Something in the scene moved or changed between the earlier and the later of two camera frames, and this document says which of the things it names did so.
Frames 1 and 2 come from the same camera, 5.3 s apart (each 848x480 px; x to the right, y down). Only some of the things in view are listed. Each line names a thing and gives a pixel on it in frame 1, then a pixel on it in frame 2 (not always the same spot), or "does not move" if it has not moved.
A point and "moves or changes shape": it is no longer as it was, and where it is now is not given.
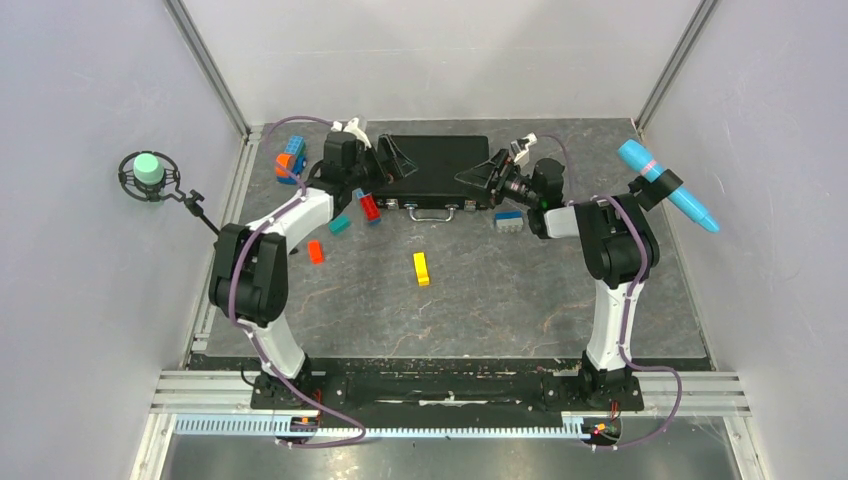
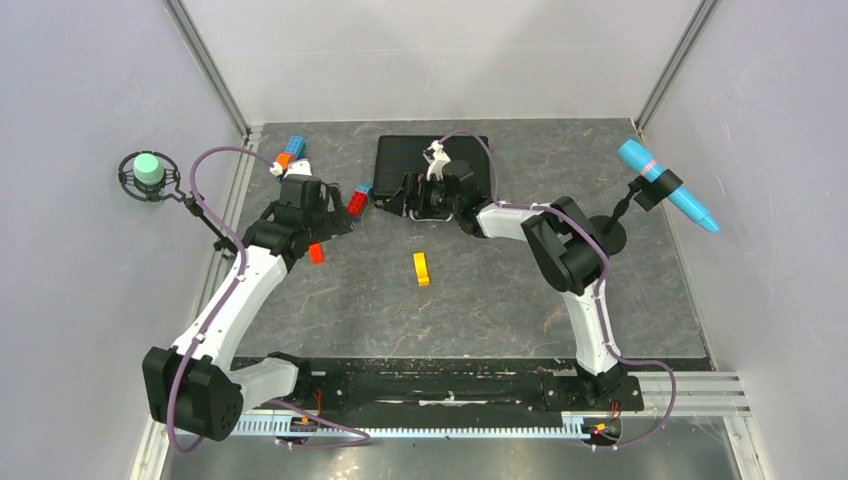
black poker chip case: x=438 y=159 does not move
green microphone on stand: x=153 y=177 does not move
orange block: x=316 y=251 does not move
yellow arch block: x=421 y=269 does not move
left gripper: x=396 y=167 -> x=336 y=222
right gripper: x=481 y=177 -> x=415 y=183
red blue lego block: x=369 y=206 moves or changes shape
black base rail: x=452 y=387 does not move
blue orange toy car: x=294 y=158 does not move
